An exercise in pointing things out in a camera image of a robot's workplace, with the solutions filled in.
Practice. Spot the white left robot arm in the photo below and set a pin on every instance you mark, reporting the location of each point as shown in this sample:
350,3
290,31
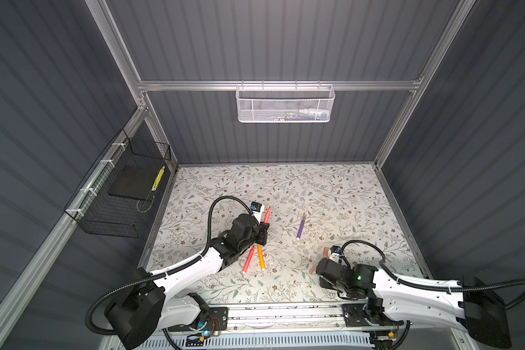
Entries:
136,312

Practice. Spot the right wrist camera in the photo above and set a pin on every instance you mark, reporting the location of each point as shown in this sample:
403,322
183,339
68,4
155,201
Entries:
335,254

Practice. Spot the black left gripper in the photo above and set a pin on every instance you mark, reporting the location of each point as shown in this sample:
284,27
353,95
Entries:
262,231

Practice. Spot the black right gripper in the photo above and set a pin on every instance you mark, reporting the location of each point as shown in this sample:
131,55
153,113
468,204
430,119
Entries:
322,284

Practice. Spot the black wire basket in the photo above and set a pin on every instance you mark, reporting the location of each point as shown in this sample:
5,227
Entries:
98,213

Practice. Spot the yellow orange marker pen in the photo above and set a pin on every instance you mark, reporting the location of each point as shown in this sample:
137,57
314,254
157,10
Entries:
261,258

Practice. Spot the white vented cable duct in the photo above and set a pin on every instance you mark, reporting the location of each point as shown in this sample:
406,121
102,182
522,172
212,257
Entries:
307,340

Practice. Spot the yellow marker in basket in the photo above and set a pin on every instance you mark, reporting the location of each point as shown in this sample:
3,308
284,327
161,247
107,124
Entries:
158,178

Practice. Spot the black foam block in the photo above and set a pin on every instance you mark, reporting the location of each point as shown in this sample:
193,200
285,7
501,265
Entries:
134,182

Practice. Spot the pens in white basket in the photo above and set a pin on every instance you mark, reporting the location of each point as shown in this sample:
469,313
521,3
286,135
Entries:
318,115

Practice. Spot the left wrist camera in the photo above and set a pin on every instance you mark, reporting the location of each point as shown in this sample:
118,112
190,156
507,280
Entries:
257,210

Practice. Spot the white wire mesh basket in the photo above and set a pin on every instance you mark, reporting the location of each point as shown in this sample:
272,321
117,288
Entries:
253,100

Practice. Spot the purple marker pen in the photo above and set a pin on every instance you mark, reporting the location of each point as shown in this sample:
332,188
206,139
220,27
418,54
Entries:
301,226

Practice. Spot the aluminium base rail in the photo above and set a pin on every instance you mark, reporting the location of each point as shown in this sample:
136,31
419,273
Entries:
331,315

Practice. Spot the pink red marker pen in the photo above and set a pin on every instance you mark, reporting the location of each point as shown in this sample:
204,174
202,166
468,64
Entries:
267,216

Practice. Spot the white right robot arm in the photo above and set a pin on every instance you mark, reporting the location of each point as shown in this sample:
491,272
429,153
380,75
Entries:
467,305

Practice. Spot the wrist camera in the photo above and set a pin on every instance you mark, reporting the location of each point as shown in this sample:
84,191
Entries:
257,210
335,254

